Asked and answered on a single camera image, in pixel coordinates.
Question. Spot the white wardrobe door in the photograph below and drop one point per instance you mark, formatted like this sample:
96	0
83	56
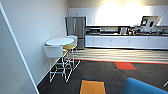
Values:
11	60

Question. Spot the yellow stool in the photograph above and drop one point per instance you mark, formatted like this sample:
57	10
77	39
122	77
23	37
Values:
70	50

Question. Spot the white chair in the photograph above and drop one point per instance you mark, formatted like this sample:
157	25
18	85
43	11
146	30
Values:
72	38
55	56

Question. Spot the stainless steel fridge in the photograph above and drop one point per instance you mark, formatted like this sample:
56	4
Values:
76	30

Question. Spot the silver microwave oven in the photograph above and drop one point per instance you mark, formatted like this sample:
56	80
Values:
95	30

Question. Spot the round white table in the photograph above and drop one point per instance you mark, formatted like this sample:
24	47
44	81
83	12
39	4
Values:
60	41

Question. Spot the white lower kitchen cabinets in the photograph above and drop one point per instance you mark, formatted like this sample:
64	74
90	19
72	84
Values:
126	41

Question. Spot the white kitchen cabinets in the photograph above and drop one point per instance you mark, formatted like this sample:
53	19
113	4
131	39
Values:
116	15
126	41

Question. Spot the white upper kitchen cabinets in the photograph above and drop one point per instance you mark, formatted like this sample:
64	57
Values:
116	15

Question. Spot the blue sofa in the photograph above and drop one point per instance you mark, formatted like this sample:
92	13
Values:
146	87

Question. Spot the dark wall mounted appliance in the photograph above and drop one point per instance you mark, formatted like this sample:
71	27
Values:
148	21

